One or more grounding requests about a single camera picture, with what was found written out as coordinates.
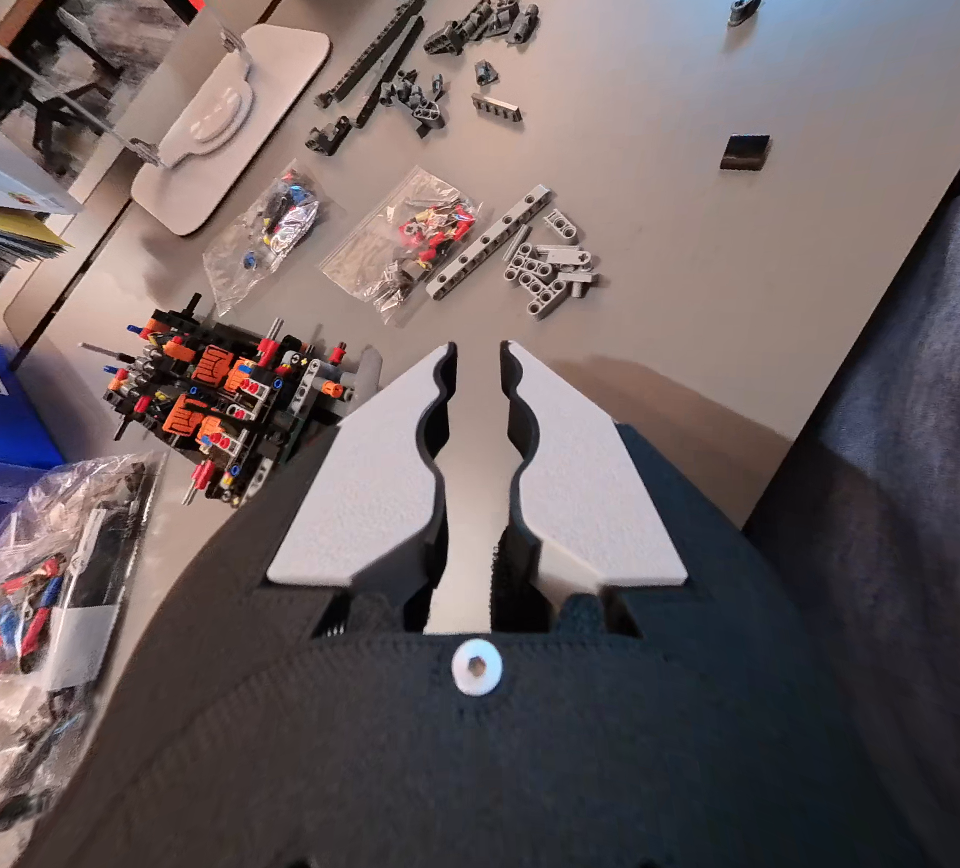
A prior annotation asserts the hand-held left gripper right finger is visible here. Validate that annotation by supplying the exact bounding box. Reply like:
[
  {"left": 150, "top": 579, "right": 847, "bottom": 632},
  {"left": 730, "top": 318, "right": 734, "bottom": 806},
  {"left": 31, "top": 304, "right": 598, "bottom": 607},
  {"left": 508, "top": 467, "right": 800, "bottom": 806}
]
[{"left": 498, "top": 340, "right": 690, "bottom": 599}]

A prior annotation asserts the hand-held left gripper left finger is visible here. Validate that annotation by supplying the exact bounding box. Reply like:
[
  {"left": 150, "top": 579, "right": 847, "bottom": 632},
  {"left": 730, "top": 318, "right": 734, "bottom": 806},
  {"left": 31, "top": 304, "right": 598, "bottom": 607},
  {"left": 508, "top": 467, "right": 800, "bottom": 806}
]
[{"left": 266, "top": 341, "right": 460, "bottom": 607}]

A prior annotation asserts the pile of light grey lego liftarms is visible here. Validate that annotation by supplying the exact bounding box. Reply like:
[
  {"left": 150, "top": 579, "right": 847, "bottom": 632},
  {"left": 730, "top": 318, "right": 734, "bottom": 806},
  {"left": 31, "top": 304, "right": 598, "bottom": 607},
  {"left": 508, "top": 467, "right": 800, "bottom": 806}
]
[{"left": 502, "top": 208, "right": 601, "bottom": 320}]

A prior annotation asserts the partly built black orange lego model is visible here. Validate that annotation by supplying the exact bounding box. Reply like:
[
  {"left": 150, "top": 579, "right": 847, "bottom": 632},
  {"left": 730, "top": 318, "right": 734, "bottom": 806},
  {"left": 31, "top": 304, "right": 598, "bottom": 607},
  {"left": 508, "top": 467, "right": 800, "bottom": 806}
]
[{"left": 78, "top": 294, "right": 384, "bottom": 509}]

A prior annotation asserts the clear bag of red lego pins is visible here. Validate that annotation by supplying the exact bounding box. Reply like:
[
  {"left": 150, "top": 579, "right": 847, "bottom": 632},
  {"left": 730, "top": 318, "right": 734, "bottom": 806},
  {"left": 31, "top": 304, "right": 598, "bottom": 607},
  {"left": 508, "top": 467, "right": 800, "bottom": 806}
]
[{"left": 321, "top": 165, "right": 485, "bottom": 325}]

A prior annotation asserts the long light grey lego beam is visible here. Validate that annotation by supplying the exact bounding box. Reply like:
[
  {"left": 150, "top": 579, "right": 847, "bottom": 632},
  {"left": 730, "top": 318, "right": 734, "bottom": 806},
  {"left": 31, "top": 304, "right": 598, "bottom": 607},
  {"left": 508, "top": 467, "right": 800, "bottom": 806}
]
[{"left": 425, "top": 185, "right": 554, "bottom": 301}]

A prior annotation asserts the large plastic bag of lego parts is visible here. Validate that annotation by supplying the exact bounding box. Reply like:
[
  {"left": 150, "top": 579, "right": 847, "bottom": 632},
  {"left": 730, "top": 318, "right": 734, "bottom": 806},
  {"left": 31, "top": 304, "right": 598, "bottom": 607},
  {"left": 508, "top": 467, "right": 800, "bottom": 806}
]
[{"left": 0, "top": 451, "right": 168, "bottom": 832}]

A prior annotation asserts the black curved lego tile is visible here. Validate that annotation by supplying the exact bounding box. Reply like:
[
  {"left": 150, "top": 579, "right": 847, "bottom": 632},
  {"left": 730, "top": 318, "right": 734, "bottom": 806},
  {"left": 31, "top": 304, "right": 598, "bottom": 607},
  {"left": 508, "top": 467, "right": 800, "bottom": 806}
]
[{"left": 720, "top": 133, "right": 771, "bottom": 172}]

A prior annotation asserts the pile of dark grey lego connectors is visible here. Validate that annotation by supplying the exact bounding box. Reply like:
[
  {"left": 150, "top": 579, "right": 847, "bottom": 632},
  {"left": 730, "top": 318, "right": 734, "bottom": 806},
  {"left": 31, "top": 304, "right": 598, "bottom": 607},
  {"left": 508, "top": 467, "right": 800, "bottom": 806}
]
[
  {"left": 377, "top": 67, "right": 449, "bottom": 139},
  {"left": 422, "top": 0, "right": 541, "bottom": 55}
]

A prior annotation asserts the clear bag of blue yellow pins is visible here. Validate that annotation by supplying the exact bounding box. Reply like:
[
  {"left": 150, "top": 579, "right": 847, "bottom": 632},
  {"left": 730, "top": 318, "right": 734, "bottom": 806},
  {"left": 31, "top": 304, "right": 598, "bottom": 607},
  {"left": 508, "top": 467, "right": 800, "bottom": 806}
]
[{"left": 202, "top": 159, "right": 331, "bottom": 318}]

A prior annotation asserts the blue box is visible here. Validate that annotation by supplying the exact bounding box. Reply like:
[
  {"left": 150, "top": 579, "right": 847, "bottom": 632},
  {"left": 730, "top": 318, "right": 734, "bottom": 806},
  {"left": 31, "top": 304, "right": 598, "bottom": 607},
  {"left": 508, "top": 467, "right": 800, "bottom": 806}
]
[{"left": 0, "top": 343, "right": 65, "bottom": 472}]

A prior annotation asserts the stack of instruction booklets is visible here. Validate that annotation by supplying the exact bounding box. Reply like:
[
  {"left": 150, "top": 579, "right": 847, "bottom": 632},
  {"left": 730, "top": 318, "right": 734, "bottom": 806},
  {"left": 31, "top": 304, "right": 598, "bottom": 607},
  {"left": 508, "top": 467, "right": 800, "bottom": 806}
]
[{"left": 0, "top": 208, "right": 76, "bottom": 278}]

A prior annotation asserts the long dark grey smooth beam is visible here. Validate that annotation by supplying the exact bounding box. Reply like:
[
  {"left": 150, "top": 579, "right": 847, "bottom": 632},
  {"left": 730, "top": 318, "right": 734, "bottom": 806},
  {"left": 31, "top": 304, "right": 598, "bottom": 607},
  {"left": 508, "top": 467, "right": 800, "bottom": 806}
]
[{"left": 354, "top": 15, "right": 426, "bottom": 129}]

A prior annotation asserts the long dark grey holed beam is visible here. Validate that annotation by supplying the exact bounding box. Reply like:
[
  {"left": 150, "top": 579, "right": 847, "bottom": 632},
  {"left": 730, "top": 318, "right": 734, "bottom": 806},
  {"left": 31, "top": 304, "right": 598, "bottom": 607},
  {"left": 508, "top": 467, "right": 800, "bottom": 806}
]
[{"left": 313, "top": 0, "right": 421, "bottom": 110}]

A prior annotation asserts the white cardboard box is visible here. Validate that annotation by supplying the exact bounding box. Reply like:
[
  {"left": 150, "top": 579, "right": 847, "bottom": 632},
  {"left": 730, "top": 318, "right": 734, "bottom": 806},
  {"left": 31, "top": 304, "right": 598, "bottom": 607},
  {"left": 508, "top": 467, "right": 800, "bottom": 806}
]
[{"left": 0, "top": 133, "right": 84, "bottom": 217}]

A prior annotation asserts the black chair base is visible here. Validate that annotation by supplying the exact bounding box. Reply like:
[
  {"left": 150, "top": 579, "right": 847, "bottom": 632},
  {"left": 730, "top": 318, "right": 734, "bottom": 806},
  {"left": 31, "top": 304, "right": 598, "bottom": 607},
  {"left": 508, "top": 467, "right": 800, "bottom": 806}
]
[{"left": 18, "top": 54, "right": 127, "bottom": 168}]

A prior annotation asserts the dark grey angular lego bracket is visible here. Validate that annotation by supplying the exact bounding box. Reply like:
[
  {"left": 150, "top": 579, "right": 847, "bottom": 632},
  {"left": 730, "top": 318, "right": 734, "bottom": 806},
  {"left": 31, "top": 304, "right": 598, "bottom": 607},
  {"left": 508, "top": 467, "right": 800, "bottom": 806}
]
[{"left": 305, "top": 114, "right": 354, "bottom": 157}]

